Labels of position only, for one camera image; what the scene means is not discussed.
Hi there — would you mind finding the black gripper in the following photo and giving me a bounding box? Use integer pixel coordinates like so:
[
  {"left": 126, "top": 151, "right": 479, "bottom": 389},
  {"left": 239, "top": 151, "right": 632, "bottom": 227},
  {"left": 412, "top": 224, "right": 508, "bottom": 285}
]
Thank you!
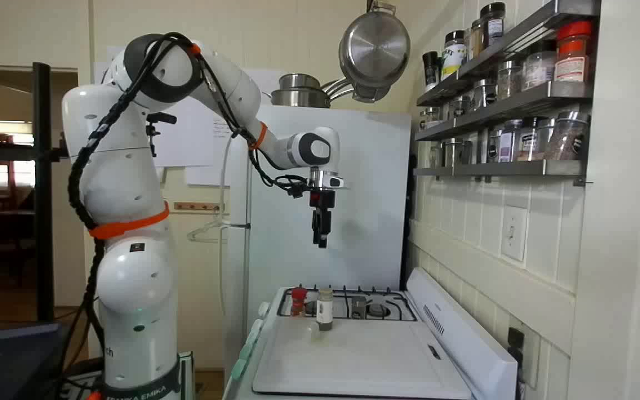
[{"left": 308, "top": 169, "right": 345, "bottom": 248}]

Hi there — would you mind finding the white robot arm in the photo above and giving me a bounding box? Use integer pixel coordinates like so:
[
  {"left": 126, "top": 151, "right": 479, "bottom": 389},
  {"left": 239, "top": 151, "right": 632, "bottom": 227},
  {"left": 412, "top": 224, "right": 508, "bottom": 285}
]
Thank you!
[{"left": 63, "top": 34, "right": 340, "bottom": 400}]

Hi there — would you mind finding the metal spice shelf rack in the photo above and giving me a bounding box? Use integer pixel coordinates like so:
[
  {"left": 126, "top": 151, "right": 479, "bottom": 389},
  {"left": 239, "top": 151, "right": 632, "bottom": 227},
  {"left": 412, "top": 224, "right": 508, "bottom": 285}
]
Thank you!
[{"left": 416, "top": 0, "right": 600, "bottom": 186}]

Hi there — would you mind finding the white refrigerator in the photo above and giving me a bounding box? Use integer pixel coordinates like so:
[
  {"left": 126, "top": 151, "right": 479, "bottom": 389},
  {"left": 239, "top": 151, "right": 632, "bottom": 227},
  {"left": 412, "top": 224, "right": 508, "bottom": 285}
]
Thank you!
[{"left": 218, "top": 102, "right": 413, "bottom": 374}]

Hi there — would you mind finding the black stove grate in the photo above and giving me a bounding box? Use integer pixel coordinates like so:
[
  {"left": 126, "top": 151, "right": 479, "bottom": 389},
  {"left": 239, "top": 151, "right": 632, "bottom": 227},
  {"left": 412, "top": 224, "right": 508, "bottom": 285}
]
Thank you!
[{"left": 278, "top": 286, "right": 417, "bottom": 322}]

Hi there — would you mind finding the clear spice jar on board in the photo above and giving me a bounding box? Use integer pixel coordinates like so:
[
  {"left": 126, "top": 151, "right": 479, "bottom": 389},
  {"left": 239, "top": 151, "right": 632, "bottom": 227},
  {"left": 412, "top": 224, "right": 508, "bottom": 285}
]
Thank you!
[{"left": 316, "top": 286, "right": 334, "bottom": 331}]

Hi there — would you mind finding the grey jar on stove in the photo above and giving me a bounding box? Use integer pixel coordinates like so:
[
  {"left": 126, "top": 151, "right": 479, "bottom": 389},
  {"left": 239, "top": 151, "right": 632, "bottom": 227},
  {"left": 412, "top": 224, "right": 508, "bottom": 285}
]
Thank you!
[{"left": 350, "top": 295, "right": 366, "bottom": 319}]

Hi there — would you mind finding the white gas stove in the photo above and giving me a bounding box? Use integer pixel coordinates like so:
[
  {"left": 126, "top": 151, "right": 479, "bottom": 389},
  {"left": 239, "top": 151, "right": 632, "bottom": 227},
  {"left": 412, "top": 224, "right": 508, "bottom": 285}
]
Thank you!
[{"left": 222, "top": 269, "right": 518, "bottom": 400}]

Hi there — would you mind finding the steel pot on fridge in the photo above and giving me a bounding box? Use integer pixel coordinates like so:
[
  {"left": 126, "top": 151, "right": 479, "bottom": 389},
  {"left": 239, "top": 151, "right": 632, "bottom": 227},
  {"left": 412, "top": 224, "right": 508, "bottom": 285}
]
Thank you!
[{"left": 270, "top": 73, "right": 332, "bottom": 108}]

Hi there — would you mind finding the hanging steel pan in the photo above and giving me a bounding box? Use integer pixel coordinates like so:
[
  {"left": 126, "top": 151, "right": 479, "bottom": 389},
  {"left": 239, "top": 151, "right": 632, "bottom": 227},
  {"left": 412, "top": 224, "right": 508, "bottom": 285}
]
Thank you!
[{"left": 337, "top": 0, "right": 412, "bottom": 102}]

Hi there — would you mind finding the white label spice container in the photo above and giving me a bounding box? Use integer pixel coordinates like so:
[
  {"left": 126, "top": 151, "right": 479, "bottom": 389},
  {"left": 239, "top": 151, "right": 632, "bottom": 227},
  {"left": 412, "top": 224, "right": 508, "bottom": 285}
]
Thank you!
[{"left": 443, "top": 31, "right": 467, "bottom": 78}]

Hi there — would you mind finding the black metal stand pole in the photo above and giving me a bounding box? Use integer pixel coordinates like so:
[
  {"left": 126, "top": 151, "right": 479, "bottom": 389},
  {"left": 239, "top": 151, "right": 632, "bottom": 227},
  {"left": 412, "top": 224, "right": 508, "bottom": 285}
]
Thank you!
[{"left": 34, "top": 63, "right": 54, "bottom": 322}]

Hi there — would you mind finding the red lid spice jar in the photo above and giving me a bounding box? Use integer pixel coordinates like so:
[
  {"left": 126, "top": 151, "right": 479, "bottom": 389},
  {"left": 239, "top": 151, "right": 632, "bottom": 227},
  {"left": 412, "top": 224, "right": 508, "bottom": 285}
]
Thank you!
[{"left": 554, "top": 19, "right": 593, "bottom": 82}]

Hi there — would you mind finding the black laptop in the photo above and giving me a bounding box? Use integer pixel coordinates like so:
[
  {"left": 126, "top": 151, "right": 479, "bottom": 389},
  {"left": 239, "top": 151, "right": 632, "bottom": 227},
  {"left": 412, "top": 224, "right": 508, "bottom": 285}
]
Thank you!
[{"left": 0, "top": 322, "right": 63, "bottom": 400}]

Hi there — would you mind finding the wall light switch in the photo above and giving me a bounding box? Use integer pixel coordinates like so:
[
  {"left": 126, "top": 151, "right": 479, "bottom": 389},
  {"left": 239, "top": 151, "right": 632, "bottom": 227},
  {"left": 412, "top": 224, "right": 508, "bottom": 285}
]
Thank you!
[{"left": 500, "top": 207, "right": 526, "bottom": 263}]

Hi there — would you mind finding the black wall outlet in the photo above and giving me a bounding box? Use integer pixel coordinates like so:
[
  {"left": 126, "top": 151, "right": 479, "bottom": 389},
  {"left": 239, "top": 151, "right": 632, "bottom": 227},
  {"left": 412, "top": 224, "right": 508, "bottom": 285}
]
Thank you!
[{"left": 507, "top": 326, "right": 524, "bottom": 369}]

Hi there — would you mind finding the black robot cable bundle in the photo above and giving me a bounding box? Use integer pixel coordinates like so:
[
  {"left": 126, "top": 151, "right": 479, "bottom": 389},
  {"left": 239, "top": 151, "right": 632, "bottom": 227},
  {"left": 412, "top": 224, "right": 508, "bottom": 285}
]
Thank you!
[{"left": 64, "top": 31, "right": 316, "bottom": 351}]

